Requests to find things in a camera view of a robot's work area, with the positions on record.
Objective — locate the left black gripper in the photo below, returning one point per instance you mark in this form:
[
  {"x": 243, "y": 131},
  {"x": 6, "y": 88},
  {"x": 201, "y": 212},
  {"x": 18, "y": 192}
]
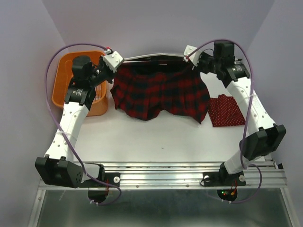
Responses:
[{"x": 111, "y": 74}]

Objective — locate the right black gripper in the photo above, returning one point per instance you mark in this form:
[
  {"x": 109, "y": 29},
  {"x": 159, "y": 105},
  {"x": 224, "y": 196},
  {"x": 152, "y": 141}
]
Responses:
[{"x": 202, "y": 56}]

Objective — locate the red black plaid skirt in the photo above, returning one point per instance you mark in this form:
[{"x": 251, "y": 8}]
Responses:
[{"x": 143, "y": 92}]

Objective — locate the red polka dot skirt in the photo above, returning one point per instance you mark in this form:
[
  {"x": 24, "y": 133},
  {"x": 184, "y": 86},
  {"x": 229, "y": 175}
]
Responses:
[{"x": 224, "y": 112}]

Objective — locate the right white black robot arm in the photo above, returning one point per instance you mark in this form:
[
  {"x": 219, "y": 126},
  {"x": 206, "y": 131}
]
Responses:
[{"x": 228, "y": 69}]

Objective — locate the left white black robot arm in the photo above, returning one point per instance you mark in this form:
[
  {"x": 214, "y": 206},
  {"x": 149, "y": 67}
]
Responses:
[{"x": 61, "y": 165}]

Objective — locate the orange plastic bin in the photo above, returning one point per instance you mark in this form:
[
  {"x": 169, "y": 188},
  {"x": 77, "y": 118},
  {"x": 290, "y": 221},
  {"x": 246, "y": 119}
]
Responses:
[{"x": 64, "y": 75}]

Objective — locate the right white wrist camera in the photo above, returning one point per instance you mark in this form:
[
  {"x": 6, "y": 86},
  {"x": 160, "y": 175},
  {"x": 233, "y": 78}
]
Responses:
[{"x": 192, "y": 54}]

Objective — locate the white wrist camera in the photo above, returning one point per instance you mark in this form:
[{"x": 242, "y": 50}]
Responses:
[
  {"x": 112, "y": 59},
  {"x": 192, "y": 54}
]

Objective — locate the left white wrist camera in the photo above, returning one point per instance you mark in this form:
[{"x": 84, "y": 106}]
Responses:
[{"x": 112, "y": 59}]

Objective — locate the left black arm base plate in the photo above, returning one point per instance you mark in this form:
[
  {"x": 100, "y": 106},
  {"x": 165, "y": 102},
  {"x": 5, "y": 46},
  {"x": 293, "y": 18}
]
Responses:
[{"x": 112, "y": 178}]

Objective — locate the aluminium front rail frame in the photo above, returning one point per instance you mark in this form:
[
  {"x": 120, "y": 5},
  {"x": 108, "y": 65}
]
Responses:
[{"x": 170, "y": 195}]

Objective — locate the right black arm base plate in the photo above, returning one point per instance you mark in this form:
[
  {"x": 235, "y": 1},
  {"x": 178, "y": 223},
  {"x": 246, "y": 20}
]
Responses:
[{"x": 222, "y": 179}]

